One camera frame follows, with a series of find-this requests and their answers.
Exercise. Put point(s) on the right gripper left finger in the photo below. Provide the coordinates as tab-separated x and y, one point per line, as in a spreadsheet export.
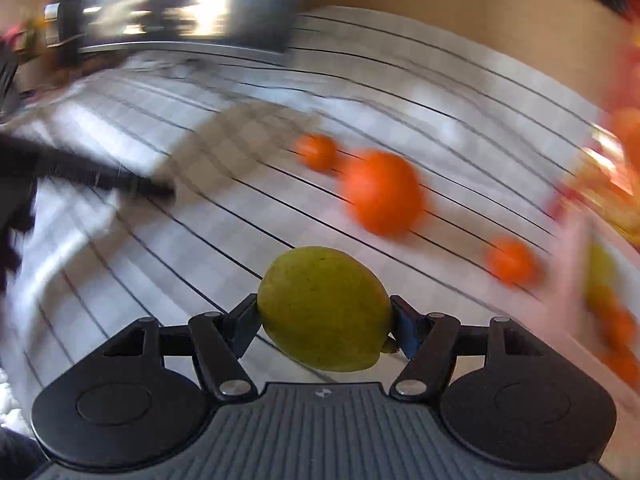
219	342

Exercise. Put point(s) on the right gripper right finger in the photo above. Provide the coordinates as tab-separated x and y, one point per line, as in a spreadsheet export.
427	341

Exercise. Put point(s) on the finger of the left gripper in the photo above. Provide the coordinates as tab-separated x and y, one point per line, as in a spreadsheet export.
89	172

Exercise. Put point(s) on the small green guava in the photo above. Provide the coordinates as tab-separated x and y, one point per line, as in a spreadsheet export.
326	310

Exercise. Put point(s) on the large orange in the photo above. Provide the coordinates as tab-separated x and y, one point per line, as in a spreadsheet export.
383	193

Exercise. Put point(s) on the small mandarin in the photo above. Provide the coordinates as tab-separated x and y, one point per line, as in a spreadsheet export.
317	152

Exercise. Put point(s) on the pink gift box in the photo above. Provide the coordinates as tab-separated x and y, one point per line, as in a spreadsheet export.
572	314

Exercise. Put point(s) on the checked white tablecloth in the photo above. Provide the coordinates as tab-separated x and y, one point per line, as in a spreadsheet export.
94	327

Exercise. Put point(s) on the red snack bag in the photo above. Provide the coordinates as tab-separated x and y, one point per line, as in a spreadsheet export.
606	178

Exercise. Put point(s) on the black monitor on left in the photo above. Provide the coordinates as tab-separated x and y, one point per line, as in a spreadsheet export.
259	30

